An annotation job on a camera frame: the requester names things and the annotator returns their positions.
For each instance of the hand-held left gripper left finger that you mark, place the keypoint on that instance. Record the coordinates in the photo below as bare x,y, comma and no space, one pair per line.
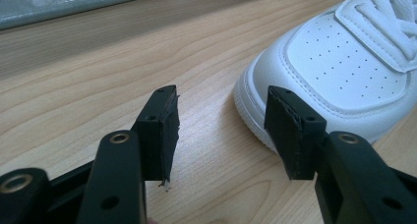
159,139

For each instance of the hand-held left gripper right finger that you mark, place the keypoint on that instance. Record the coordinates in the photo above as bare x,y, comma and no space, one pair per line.
295,135

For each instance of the white sneaker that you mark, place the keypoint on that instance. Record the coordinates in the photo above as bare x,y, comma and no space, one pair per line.
327,53

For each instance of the metal frame shoe rack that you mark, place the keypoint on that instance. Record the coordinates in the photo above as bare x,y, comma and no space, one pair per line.
49,4

